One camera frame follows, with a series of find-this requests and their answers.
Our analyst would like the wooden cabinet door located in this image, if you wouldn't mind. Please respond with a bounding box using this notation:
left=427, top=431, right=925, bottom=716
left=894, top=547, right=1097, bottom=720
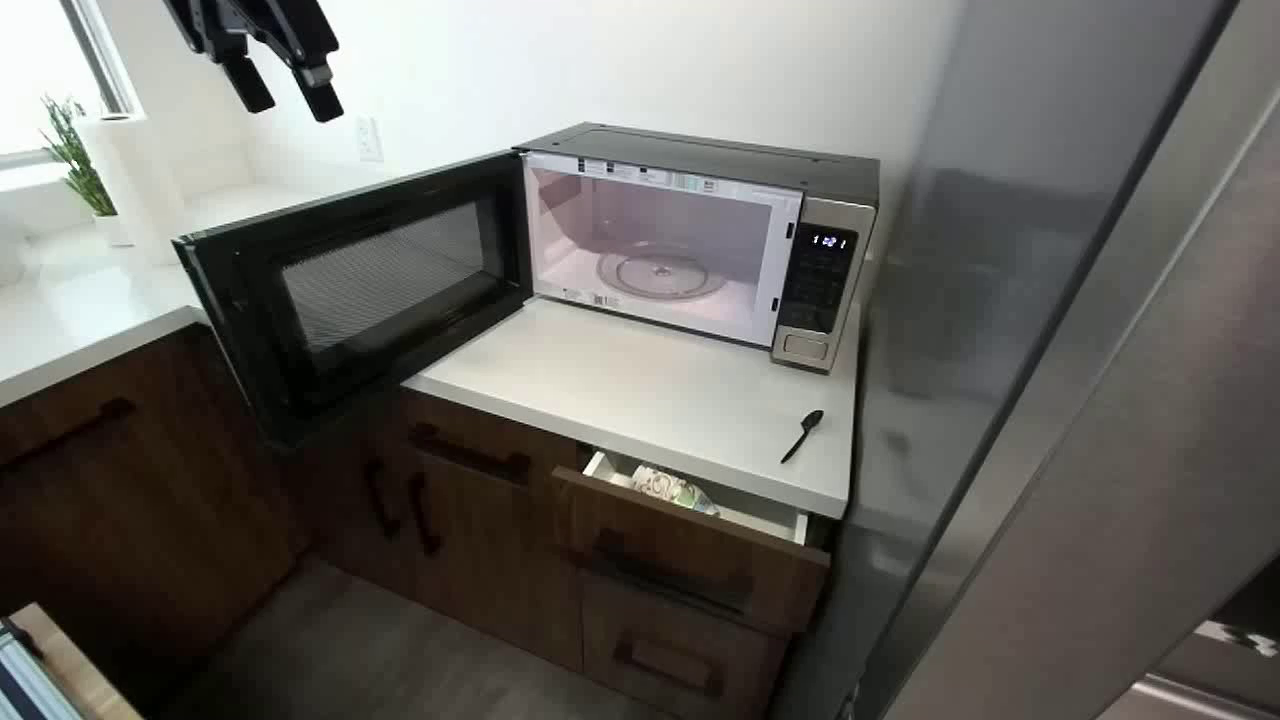
left=296, top=425, right=417, bottom=594
left=396, top=450, right=586, bottom=673

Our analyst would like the dark vertical door handle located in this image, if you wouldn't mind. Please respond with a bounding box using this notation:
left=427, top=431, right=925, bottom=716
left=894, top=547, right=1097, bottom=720
left=402, top=473, right=446, bottom=560
left=360, top=456, right=402, bottom=543

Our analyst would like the white window frame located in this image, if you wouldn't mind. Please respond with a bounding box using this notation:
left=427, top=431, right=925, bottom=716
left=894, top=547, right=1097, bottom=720
left=0, top=0, right=142, bottom=170

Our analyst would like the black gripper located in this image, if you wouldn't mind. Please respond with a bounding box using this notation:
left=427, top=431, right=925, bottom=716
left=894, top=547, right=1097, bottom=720
left=158, top=0, right=347, bottom=129

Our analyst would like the wooden drawer above cabinet doors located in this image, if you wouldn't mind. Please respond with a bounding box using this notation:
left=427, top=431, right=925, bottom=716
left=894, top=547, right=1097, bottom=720
left=382, top=387, right=586, bottom=505

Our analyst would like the deep wooden drawer front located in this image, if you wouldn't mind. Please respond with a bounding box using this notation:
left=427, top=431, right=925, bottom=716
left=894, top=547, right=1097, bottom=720
left=574, top=573, right=793, bottom=720

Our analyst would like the black glass microwave door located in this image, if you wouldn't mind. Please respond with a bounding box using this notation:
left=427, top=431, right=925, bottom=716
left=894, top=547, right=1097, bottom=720
left=172, top=148, right=536, bottom=450

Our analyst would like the wide wooden cabinet front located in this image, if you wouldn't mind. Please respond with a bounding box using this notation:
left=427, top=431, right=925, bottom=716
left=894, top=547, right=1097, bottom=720
left=0, top=321, right=312, bottom=673

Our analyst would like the grey stainless steel refrigerator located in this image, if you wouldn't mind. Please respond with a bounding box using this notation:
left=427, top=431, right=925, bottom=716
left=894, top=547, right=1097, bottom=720
left=764, top=0, right=1280, bottom=720

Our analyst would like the white wall outlet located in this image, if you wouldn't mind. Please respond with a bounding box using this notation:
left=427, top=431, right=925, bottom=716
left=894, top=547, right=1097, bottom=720
left=347, top=115, right=387, bottom=166

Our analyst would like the wooden drawer cabinet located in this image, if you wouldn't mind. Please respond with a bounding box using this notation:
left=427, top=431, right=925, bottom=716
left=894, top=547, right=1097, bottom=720
left=551, top=442, right=835, bottom=641

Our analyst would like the grey microwave oven body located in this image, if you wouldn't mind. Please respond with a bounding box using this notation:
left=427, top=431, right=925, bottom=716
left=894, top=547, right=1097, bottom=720
left=517, top=118, right=885, bottom=376

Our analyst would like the dark bar drawer handle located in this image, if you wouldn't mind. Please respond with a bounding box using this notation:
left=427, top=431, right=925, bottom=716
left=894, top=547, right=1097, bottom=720
left=582, top=526, right=755, bottom=618

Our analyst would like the glass microwave turntable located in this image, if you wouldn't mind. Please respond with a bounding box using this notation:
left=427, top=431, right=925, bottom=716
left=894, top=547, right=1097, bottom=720
left=591, top=246, right=731, bottom=302

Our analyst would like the white paper towel roll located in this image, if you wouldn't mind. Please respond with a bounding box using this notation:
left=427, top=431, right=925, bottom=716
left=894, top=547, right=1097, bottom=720
left=71, top=108, right=185, bottom=253

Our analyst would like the long dark cabinet handle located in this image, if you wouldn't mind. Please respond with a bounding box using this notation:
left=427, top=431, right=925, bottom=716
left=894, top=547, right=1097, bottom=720
left=0, top=390, right=141, bottom=473

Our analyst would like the light wooden table edge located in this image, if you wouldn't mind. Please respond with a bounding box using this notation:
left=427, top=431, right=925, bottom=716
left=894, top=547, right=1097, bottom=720
left=0, top=601, right=142, bottom=720

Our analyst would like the dark handle of deep drawer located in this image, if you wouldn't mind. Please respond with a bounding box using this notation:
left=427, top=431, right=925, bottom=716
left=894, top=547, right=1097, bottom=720
left=613, top=631, right=731, bottom=700

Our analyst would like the dark horizontal drawer handle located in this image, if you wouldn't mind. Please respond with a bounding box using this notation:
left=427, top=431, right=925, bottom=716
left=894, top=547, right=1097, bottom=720
left=402, top=421, right=536, bottom=486

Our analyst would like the black plastic spoon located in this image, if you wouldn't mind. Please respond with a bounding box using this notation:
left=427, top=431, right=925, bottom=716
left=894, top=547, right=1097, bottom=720
left=774, top=402, right=827, bottom=469

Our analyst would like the white item inside drawer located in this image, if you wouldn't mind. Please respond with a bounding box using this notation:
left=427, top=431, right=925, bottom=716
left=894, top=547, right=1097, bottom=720
left=622, top=461, right=717, bottom=511

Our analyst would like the small green plant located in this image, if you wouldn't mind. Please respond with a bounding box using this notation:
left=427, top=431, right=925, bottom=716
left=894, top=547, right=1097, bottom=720
left=34, top=92, right=121, bottom=220

